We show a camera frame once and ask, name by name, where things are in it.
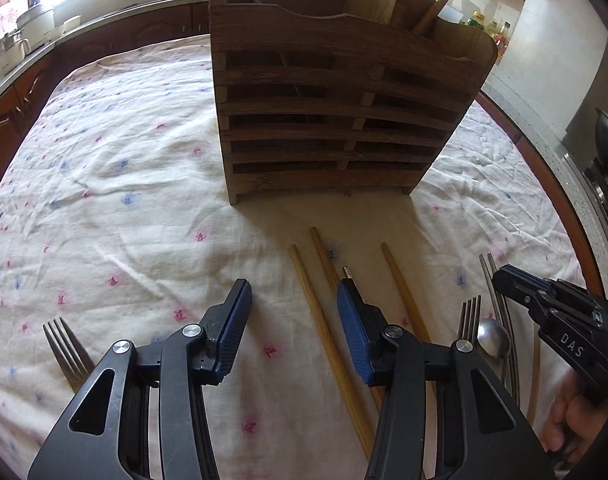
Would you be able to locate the small white bowl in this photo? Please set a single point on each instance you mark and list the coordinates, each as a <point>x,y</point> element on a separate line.
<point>69,22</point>

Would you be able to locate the metal spoon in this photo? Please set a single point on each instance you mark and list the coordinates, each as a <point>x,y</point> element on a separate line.
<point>494,337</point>

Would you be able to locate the red capped bottle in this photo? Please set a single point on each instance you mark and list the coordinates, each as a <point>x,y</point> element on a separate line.
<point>504,37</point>

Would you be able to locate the small white kettle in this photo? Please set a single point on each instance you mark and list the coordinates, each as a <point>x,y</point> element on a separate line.
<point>13,50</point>

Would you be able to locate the wooden spatula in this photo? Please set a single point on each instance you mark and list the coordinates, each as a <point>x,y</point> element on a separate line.
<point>371,2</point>

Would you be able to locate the white cooking pot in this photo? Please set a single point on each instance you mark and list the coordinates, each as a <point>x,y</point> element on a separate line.
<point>36,27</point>

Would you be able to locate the wooden chopstick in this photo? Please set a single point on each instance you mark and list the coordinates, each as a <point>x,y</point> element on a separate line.
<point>404,290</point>
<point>535,375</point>
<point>314,310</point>
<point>324,255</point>

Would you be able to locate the yellow bottle green label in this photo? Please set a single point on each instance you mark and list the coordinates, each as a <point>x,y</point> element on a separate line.
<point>475,19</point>

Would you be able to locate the metal chopstick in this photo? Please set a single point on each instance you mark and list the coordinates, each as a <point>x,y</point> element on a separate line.
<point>348,274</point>

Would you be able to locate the person's right hand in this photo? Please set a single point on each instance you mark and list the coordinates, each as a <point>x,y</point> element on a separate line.
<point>564,415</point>

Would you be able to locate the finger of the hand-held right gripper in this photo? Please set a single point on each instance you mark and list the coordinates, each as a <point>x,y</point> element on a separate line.
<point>521,285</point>

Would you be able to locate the metal fork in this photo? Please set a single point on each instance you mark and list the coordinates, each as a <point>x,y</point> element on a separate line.
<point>66,355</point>
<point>494,285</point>
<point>470,325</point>

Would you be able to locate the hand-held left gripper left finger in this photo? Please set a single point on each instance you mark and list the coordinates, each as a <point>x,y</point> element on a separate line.
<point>231,332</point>

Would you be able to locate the clear oil bottle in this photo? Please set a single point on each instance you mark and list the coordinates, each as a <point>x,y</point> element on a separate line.
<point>491,27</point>

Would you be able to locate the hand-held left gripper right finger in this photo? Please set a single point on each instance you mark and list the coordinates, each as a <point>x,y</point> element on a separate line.
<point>351,327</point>

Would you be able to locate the white floral tablecloth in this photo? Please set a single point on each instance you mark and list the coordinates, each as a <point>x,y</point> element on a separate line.
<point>133,185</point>

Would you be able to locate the wooden slatted utensil holder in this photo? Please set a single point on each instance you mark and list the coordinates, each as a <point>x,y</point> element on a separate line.
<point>309,45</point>

